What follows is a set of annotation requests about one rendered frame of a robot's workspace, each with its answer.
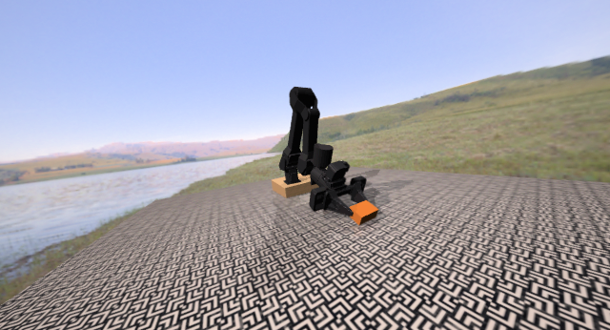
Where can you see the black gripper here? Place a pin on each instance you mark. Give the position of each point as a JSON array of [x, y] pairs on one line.
[[327, 198]]

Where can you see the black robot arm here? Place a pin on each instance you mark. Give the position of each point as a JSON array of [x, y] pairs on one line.
[[314, 157]]

